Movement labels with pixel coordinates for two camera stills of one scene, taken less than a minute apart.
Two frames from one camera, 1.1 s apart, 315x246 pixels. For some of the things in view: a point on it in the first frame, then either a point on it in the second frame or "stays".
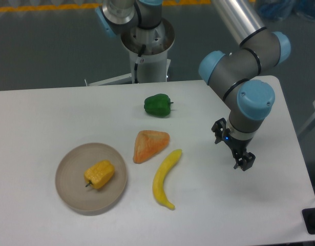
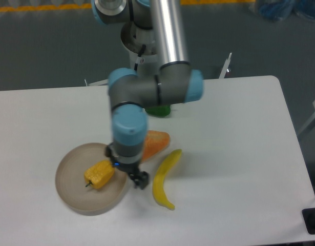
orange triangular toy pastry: [148, 143] stays
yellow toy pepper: [99, 175] stays
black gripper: [238, 146] -> [130, 168]
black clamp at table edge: [312, 218] stays
